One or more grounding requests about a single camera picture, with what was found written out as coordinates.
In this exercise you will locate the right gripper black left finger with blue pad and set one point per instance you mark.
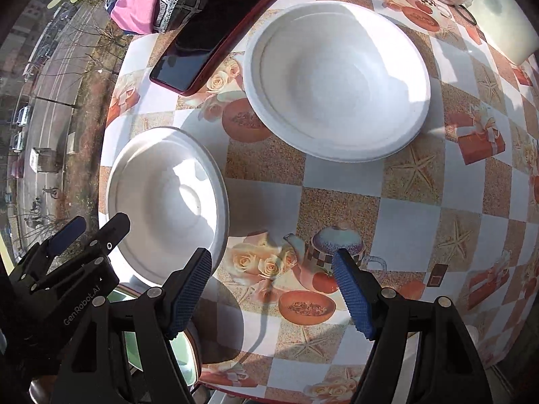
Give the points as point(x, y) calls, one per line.
point(95, 369)

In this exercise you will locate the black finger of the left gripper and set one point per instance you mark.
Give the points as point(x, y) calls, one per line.
point(97, 249)
point(35, 264)

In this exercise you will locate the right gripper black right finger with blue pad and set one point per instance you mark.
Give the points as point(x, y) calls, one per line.
point(422, 351)

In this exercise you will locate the green square plastic plate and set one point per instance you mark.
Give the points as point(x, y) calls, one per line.
point(182, 353)

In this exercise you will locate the dark red smartphone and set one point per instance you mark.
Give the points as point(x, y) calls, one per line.
point(203, 42)

